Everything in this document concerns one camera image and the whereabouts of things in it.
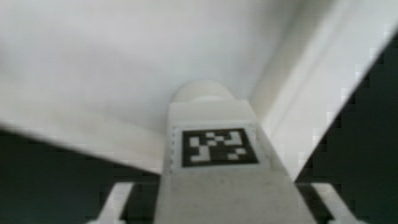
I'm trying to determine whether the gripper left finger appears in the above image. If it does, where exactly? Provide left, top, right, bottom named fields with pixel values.
left=86, top=181, right=159, bottom=224

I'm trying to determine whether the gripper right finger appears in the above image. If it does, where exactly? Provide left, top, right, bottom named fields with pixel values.
left=296, top=183, right=369, bottom=224

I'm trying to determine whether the white table leg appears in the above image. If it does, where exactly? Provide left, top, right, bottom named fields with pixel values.
left=154, top=80, right=315, bottom=224

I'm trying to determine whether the white square tabletop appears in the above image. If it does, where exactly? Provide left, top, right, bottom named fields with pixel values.
left=0, top=0, right=398, bottom=173

